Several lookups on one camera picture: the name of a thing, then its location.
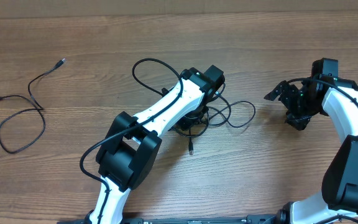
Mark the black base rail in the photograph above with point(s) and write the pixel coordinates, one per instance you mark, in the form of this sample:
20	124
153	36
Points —
250	219

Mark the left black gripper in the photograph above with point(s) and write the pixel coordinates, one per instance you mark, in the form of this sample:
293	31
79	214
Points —
186	124

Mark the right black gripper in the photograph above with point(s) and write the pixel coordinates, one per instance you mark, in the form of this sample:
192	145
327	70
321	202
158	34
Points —
301	120

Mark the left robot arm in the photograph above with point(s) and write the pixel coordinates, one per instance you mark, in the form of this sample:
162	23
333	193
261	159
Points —
129	150

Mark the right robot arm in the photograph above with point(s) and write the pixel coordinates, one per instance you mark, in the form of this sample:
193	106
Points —
327	94

